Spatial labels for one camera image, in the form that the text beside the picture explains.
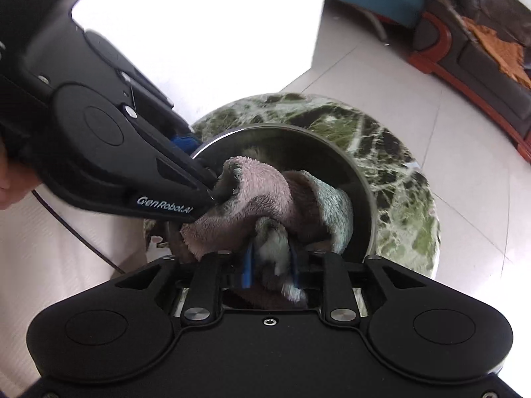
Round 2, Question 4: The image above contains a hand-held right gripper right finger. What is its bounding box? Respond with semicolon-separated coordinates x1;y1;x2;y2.
288;240;429;325

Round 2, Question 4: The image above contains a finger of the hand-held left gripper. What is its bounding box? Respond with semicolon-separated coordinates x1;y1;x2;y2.
124;105;218;221
85;29;202;155

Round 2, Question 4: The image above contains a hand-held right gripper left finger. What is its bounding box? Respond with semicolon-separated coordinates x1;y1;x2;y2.
115;242;255;325

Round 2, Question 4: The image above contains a fluffy pink green cloth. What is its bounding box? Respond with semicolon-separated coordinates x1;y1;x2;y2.
180;157;354;304

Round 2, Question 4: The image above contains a steel bowl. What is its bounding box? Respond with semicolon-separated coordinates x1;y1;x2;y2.
166;124;378;267

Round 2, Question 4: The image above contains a person's left hand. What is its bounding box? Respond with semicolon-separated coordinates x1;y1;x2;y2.
0;147;43;210

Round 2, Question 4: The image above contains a round green marble table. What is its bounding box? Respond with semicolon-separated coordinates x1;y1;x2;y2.
143;93;441;279

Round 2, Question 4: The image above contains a person's left leg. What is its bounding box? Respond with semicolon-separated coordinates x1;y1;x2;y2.
0;191;167;398

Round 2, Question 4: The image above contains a dark leather sofa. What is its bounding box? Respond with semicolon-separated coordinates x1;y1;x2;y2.
408;0;531;159

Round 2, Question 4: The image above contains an orange fringed throw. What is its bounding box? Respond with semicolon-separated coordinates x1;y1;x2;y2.
462;17;531;90

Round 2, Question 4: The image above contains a black cable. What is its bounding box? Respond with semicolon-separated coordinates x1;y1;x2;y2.
31;190;126;278

